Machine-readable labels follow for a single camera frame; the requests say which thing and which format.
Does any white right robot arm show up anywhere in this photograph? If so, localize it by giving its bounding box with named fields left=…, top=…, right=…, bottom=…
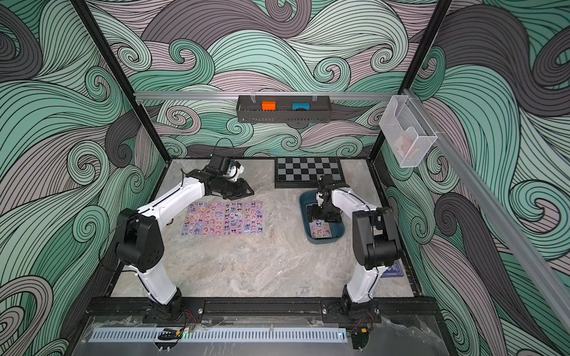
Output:
left=312, top=175, right=402, bottom=313

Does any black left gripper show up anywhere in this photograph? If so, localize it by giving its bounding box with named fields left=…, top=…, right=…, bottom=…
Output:
left=218, top=179, right=255, bottom=200

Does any aluminium rail back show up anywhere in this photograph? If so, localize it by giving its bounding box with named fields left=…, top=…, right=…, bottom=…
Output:
left=134, top=90, right=396, bottom=102

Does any aluminium rail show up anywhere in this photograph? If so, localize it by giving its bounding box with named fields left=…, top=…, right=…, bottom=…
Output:
left=403, top=89, right=569, bottom=330
left=134, top=90, right=396, bottom=102

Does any teal block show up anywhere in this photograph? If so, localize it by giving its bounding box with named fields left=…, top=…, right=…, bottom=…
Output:
left=292, top=102, right=310, bottom=111

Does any black corner frame post left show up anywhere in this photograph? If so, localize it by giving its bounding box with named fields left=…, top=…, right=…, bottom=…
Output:
left=70, top=0, right=172, bottom=164

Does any aluminium rail right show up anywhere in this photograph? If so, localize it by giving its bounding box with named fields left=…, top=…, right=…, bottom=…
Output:
left=403, top=89, right=569, bottom=330

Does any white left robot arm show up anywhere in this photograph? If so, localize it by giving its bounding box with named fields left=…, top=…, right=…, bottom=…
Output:
left=111, top=170, right=255, bottom=307

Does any orange block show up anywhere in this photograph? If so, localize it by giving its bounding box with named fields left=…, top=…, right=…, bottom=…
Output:
left=261, top=101, right=277, bottom=111

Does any black and grey chessboard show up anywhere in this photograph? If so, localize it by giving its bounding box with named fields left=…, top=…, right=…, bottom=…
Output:
left=274, top=157, right=345, bottom=188

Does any black corner frame post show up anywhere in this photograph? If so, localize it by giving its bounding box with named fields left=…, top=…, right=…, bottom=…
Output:
left=70, top=0, right=172, bottom=164
left=368, top=0, right=454, bottom=160

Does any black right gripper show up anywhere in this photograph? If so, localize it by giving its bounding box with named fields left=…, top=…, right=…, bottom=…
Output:
left=310, top=204, right=344, bottom=223

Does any clear plastic wall holder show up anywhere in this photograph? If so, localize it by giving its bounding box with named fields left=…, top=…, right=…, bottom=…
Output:
left=379, top=95, right=437, bottom=168

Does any sticker sheet stack in box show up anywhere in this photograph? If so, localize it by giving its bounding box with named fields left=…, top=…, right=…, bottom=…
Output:
left=310, top=220, right=333, bottom=240

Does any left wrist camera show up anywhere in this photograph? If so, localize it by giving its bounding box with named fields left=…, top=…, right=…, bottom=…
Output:
left=224, top=160, right=244, bottom=182

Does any black corner frame post right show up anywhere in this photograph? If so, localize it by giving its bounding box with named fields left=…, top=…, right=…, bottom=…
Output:
left=368, top=0, right=454, bottom=160

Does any teal plastic storage box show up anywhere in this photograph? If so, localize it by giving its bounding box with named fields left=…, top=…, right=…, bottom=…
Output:
left=299, top=191, right=345, bottom=245

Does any black wall-mounted tray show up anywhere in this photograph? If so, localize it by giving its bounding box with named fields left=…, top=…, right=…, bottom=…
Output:
left=236, top=96, right=332, bottom=125

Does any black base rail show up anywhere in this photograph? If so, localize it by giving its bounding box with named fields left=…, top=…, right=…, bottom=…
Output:
left=86, top=297, right=439, bottom=326

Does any white perforated cable duct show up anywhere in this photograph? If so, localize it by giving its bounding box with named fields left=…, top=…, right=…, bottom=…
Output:
left=87, top=326, right=348, bottom=344

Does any pink sticker sheet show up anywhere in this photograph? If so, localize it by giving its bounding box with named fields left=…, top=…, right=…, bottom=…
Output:
left=223, top=202, right=244, bottom=236
left=181, top=202, right=208, bottom=236
left=202, top=202, right=226, bottom=237
left=243, top=201, right=265, bottom=235

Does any blue card deck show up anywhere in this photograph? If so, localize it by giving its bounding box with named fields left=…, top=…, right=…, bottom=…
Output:
left=381, top=260, right=405, bottom=278

